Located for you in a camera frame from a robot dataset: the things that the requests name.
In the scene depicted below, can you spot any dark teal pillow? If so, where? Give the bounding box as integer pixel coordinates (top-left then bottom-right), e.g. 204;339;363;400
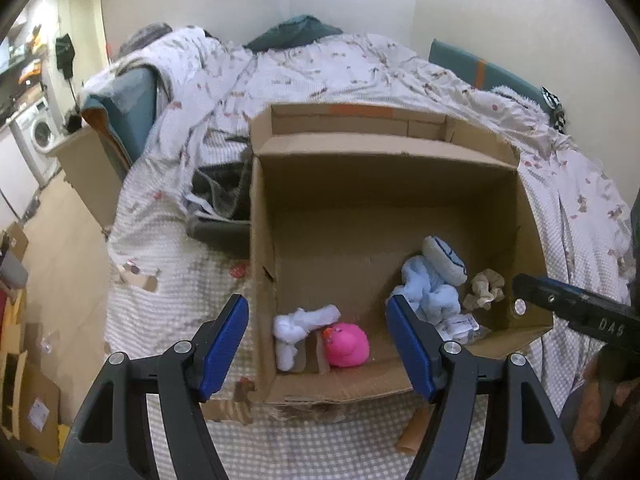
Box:
244;14;344;54

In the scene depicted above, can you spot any cardboard box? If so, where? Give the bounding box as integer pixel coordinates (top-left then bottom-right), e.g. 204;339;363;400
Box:
248;102;555;407

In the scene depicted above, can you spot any white knotted sock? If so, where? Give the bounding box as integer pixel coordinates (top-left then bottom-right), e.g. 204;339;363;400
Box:
272;303;342;372

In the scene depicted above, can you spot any dark grey cloth bundle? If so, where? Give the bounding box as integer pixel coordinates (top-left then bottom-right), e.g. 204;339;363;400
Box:
185;160;254;257

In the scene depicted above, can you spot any grey bin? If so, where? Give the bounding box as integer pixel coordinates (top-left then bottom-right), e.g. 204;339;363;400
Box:
0;249;29;289

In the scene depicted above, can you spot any teal headboard cushion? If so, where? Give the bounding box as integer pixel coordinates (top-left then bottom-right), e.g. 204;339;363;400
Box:
428;37;549;107

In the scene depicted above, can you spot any white washing machine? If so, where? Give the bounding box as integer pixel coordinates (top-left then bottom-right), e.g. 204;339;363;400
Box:
9;98;61;187

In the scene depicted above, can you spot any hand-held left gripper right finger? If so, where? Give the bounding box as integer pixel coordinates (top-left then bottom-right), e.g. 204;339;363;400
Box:
385;293;577;480

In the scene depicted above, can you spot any grey fuzzy blanket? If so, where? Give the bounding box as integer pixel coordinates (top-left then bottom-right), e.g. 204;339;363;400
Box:
119;21;174;54

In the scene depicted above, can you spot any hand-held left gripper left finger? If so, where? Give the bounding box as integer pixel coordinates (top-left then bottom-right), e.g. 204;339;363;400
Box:
54;293;250;480

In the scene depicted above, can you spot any beige bedside cabinet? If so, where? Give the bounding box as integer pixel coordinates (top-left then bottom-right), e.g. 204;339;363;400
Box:
46;125;134;232

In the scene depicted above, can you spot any white striped sock ball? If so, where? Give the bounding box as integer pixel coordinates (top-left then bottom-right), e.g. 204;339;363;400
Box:
421;235;469;284

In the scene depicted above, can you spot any clear plastic packet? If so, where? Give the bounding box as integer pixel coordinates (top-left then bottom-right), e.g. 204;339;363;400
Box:
434;312;481;344

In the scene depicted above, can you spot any flat cardboard piece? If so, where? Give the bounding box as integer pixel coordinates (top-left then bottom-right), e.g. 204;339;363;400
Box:
206;399;257;425

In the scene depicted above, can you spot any teal blanket with orange edge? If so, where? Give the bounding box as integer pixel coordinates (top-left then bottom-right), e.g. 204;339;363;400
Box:
81;67;159;172

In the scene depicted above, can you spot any pink plush duck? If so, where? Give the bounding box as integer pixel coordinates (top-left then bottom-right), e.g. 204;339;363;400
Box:
322;322;371;369

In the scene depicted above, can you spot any black white checkered cloth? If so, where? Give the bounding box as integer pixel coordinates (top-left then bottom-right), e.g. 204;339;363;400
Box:
542;86;566;134

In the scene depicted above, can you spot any black hanging garment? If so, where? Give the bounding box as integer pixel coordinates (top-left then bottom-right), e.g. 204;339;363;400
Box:
53;33;75;81

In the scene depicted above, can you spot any light blue fluffy plush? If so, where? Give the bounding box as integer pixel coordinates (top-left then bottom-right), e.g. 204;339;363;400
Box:
387;254;461;334

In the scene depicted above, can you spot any brown cardboard tube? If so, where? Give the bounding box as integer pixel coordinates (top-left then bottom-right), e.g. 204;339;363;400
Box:
396;404;432;456

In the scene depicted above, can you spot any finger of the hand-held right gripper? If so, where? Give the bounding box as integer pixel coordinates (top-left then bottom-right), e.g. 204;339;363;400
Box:
511;273;603;322

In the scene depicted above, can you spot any person's right hand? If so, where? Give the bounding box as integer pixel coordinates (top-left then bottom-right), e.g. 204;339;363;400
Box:
571;357;620;454

